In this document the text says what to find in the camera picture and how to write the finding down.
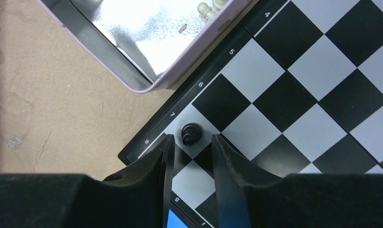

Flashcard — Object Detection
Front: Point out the black pawn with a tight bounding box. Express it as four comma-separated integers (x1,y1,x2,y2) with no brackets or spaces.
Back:
181,123,203,147

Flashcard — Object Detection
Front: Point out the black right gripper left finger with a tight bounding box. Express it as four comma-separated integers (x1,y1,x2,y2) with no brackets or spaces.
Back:
0,134,175,228

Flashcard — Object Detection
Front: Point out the blue mat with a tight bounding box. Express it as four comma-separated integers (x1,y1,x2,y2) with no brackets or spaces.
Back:
167,210,188,228

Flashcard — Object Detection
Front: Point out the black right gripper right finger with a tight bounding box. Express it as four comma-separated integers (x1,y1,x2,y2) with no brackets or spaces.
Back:
211,134,383,228

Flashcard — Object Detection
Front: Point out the white chess pieces pile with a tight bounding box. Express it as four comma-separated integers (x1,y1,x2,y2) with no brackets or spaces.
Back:
197,0,228,21

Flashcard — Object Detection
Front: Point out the pink tin with white pieces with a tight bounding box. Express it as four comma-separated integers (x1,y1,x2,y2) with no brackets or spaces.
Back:
41,0,254,93

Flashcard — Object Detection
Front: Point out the black white chessboard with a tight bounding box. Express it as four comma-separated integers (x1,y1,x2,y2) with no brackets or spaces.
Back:
118,0,383,228

